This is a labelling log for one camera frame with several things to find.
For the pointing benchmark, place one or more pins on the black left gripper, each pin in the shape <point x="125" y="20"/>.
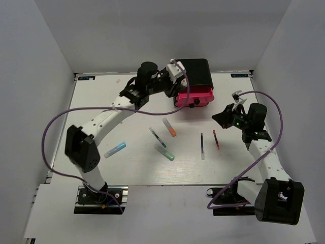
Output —
<point x="174" y="88"/>

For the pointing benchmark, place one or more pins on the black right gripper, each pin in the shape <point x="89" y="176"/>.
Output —
<point x="224" y="118"/>

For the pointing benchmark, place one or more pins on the black drawer cabinet shell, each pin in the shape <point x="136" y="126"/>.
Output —
<point x="198" y="71"/>

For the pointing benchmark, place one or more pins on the pink top drawer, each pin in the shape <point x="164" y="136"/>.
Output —
<point x="199" y="96"/>

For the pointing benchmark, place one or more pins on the orange highlighter pen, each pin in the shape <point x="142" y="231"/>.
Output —
<point x="169" y="127"/>

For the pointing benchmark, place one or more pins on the green gel pen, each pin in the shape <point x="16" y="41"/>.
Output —
<point x="157" y="137"/>

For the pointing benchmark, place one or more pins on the green highlighter pen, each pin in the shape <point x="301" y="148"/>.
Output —
<point x="164" y="152"/>

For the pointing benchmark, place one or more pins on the blue highlighter pen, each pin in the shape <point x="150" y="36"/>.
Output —
<point x="115" y="150"/>

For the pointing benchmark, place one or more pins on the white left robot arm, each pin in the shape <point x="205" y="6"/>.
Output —
<point x="82" y="142"/>

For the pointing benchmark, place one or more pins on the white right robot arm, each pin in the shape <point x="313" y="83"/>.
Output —
<point x="279" y="199"/>

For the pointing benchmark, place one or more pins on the red gel pen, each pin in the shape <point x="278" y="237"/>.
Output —
<point x="216" y="140"/>

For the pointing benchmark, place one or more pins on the purple gel pen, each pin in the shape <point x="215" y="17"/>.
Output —
<point x="202" y="147"/>

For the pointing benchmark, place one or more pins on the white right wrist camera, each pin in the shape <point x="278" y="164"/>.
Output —
<point x="238" y="100"/>

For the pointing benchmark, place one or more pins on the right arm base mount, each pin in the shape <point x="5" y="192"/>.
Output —
<point x="239" y="198"/>

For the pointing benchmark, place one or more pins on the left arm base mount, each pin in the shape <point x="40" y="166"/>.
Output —
<point x="90" y="203"/>

